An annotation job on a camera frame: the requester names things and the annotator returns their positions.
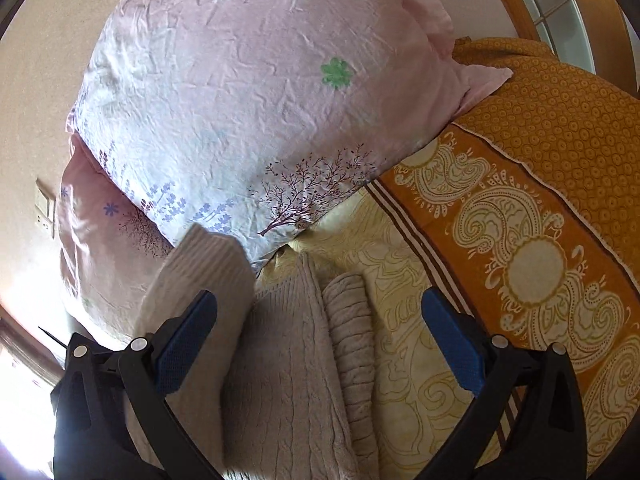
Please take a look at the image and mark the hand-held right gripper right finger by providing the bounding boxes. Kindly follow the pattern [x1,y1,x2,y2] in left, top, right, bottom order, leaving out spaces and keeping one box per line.
[421,287,587,480]

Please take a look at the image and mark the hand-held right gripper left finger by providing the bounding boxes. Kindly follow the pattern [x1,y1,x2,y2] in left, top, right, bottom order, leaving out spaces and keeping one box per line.
[51,289,219,480]

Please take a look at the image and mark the beige cable-knit sweater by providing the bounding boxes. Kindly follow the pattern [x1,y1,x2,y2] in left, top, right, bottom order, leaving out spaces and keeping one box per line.
[120,222,382,480]

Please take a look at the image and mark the pale yellow patterned bed sheet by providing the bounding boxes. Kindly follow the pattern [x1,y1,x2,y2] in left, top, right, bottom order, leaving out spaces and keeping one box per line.
[255,187,507,480]

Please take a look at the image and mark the pink pillow with purple flowers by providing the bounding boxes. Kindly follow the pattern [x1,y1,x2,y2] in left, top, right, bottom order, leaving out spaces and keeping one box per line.
[56,135,177,342]

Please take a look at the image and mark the orange paisley blanket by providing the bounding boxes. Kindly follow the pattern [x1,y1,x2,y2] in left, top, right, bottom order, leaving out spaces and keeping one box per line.
[367,37,640,480]

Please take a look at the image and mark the pink pillow with tree print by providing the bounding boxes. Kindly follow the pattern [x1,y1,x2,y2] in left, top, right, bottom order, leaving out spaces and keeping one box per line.
[65,0,515,267]

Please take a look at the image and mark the white wall switch plate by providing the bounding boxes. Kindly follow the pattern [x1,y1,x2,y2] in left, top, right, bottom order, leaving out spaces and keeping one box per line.
[35,177,57,239]

